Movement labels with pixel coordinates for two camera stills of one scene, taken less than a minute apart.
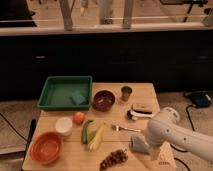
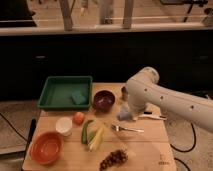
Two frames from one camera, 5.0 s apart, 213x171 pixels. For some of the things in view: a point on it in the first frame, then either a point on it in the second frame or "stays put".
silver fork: [117, 128] stays put
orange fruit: [79, 118] stays put
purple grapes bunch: [116, 156] stays put
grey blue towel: [138, 144] to [124, 114]
